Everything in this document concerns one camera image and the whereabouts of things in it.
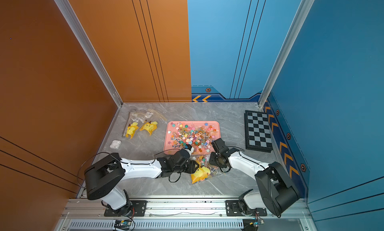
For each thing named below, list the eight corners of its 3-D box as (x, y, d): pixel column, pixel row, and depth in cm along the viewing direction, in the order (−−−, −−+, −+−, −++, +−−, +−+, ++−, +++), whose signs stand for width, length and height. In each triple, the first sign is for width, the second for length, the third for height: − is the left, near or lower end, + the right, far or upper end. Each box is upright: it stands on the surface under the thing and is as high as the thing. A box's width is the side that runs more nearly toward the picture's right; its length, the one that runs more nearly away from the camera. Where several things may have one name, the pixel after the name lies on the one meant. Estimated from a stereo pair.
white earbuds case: (110, 149, 97) (108, 147, 96) (113, 141, 101) (112, 139, 99) (119, 149, 97) (117, 147, 96) (122, 141, 101) (121, 139, 99)
